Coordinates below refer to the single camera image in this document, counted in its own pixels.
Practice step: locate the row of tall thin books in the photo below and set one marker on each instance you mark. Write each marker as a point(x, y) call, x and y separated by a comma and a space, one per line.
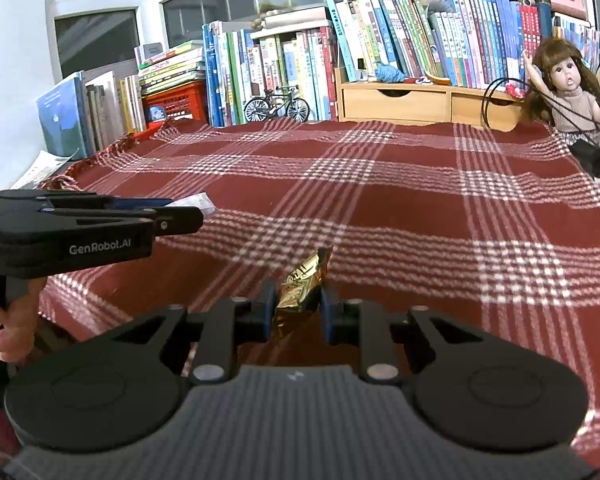
point(230, 75)

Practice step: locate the red plastic crate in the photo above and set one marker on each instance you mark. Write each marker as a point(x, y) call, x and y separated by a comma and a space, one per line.
point(185, 102)

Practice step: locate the stack of flat picture books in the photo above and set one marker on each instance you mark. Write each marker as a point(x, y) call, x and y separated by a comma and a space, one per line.
point(170, 67)

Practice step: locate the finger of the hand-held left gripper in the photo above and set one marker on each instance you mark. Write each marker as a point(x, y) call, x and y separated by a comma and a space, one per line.
point(145, 203)
point(175, 220)

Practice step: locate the small glass bottle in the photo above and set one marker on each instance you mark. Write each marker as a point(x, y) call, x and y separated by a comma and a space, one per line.
point(361, 72)

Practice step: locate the blue yarn toy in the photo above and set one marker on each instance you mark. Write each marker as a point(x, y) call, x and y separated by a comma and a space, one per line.
point(389, 72)

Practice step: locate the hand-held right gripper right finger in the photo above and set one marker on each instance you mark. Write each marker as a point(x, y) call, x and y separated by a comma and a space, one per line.
point(327, 315)

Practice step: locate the small curved wooden toy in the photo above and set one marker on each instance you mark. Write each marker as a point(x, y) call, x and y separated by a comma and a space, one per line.
point(436, 79)

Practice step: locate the white printed paper sheet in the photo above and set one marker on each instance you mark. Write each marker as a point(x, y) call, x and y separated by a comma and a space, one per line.
point(42, 170)

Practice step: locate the row of pale upright books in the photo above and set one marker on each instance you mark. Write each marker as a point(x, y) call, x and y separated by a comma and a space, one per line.
point(60, 120)

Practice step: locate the wooden drawer organizer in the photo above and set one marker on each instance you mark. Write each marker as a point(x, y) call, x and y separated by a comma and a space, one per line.
point(395, 105)

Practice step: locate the small red white toy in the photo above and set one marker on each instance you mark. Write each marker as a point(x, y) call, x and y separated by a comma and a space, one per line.
point(516, 90)

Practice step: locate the gold foil wrapper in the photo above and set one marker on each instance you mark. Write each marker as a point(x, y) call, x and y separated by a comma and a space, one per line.
point(300, 295)

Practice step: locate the miniature black bicycle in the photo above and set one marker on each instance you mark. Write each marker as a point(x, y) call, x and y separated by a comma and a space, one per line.
point(256, 110)

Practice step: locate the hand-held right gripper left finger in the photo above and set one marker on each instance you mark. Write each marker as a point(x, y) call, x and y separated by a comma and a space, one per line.
point(267, 310)

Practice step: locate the person's left hand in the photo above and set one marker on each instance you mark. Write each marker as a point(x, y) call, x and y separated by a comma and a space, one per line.
point(22, 320)

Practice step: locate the red plaid blanket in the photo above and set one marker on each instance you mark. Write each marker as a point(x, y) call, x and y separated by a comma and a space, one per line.
point(380, 185)

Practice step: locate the row of small books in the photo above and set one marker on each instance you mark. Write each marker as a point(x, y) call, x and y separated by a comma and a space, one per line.
point(577, 35)

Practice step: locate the flat beige box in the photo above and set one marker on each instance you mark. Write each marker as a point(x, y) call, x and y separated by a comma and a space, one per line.
point(300, 16)

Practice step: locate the white framed window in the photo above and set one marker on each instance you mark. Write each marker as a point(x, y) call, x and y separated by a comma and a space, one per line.
point(95, 45)

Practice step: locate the brown haired doll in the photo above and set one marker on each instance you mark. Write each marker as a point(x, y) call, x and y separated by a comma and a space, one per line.
point(567, 72)

